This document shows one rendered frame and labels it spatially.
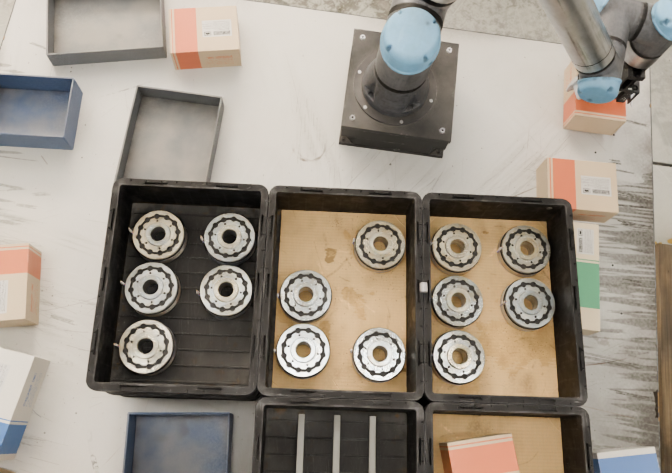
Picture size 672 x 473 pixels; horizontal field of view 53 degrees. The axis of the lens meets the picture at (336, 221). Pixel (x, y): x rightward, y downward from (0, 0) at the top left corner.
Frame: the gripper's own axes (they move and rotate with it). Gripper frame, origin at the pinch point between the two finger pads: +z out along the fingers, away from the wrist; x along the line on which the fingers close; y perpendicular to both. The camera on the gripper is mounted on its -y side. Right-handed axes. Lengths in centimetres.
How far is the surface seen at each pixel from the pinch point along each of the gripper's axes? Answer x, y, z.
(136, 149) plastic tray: -105, 28, 7
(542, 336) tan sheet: -13, 61, -6
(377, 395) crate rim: -46, 77, -15
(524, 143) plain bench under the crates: -14.6, 12.4, 7.2
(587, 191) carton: -2.2, 25.8, -0.4
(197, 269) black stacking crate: -84, 56, -6
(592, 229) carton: -0.4, 34.1, 1.0
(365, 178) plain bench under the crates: -52, 27, 7
